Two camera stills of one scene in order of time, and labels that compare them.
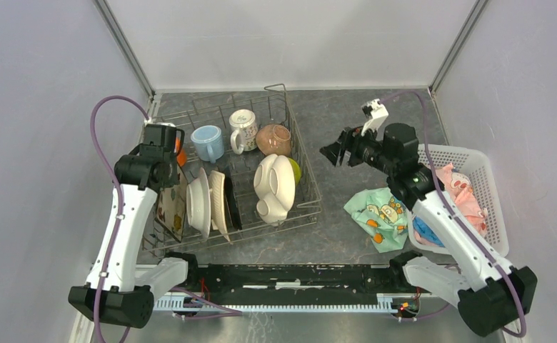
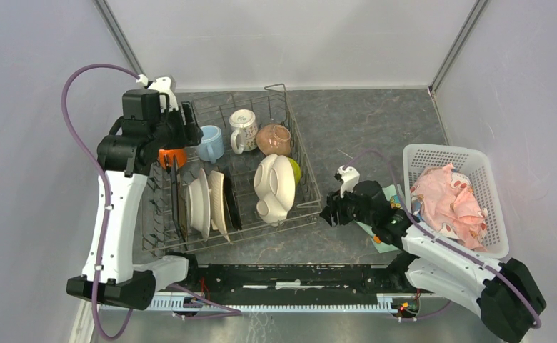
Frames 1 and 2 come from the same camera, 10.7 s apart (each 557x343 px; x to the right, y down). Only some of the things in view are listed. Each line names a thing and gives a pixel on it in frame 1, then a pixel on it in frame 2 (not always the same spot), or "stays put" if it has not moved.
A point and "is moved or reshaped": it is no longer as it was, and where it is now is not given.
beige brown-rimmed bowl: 273,138 stays put
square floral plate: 171,206 is moved or reshaped
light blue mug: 208,141 stays put
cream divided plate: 274,181 stays put
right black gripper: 350,138 -> 335,203
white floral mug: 244,137 stays put
